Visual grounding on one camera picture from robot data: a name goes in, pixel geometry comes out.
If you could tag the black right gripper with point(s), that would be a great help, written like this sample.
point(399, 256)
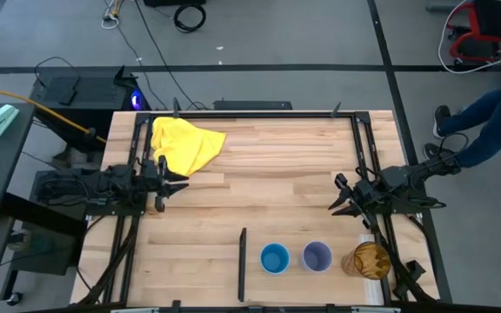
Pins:
point(365, 193)

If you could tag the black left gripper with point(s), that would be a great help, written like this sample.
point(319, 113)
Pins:
point(159, 182)

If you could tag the purple plastic cup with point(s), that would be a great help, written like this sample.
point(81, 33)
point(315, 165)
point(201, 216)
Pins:
point(316, 257)

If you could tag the amber transparent plastic cup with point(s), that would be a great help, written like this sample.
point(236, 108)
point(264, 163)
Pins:
point(368, 263)

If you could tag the blue plastic cup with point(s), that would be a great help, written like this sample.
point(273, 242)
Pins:
point(274, 259)

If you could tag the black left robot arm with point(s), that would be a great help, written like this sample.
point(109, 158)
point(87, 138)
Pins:
point(111, 180)

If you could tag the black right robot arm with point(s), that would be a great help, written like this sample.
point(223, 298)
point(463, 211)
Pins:
point(400, 176)

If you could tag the yellow cloth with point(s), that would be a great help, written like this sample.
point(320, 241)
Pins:
point(185, 143)

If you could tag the black upright divider panel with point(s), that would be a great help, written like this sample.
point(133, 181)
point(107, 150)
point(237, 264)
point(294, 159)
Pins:
point(242, 265)

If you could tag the black power strip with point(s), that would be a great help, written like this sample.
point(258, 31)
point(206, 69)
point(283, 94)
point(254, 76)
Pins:
point(250, 105)

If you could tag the black computer tower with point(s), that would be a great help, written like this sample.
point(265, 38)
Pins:
point(98, 93)

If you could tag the small black device on tower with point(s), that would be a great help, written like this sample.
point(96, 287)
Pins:
point(68, 91)

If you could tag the black equipment stand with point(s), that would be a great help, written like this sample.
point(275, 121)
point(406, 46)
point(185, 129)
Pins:
point(42, 261)

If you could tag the person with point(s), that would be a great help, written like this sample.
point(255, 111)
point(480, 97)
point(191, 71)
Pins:
point(485, 117)

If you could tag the mint green stapler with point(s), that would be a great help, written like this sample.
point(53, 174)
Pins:
point(0, 118)

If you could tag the red cart with black seat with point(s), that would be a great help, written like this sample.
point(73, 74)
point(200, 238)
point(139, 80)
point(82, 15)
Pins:
point(478, 32)

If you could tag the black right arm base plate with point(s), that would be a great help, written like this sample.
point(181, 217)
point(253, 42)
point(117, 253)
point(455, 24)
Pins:
point(389, 211)

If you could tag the black frame post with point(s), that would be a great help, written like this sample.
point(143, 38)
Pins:
point(336, 109)
point(175, 108)

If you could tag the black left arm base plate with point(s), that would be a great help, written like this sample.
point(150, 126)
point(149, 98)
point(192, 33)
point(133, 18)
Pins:
point(102, 211)

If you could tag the black aluminium table frame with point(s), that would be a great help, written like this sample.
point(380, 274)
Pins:
point(250, 115)

